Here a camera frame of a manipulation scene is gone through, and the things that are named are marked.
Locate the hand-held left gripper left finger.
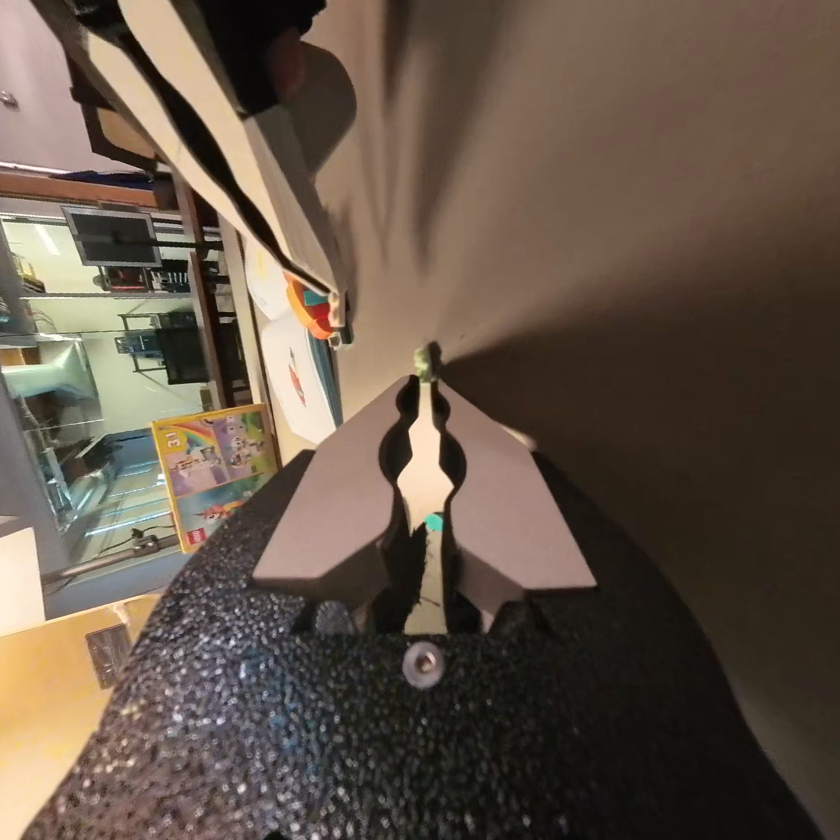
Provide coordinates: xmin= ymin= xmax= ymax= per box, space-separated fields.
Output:
xmin=251 ymin=375 xmax=421 ymax=635

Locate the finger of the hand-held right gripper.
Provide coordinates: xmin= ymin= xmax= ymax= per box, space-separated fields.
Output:
xmin=85 ymin=28 xmax=333 ymax=301
xmin=126 ymin=0 xmax=350 ymax=330

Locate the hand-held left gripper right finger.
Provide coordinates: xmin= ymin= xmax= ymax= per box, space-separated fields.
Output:
xmin=427 ymin=381 xmax=599 ymax=636

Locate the yellow toy set box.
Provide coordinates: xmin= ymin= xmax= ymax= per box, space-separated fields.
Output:
xmin=150 ymin=402 xmax=284 ymax=556

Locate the person's right hand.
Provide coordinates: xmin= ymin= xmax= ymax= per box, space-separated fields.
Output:
xmin=268 ymin=23 xmax=308 ymax=106

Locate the white round brick base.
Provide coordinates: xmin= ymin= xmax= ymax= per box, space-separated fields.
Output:
xmin=244 ymin=236 xmax=294 ymax=320

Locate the monitor on tripod stand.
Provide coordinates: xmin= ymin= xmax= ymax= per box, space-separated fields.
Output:
xmin=62 ymin=204 xmax=163 ymax=267

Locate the orange red brick model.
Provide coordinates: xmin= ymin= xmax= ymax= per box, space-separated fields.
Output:
xmin=283 ymin=270 xmax=337 ymax=343

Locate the open instruction booklet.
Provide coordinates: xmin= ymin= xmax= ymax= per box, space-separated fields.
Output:
xmin=261 ymin=308 xmax=344 ymax=445

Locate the metal storage shelf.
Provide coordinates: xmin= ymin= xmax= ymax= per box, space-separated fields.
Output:
xmin=98 ymin=262 xmax=254 ymax=389

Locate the metal pole with clamp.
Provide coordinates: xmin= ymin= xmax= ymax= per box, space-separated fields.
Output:
xmin=39 ymin=527 xmax=182 ymax=580

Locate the wood-look desk lamp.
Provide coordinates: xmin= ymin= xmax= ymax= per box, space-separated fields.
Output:
xmin=0 ymin=593 xmax=162 ymax=840

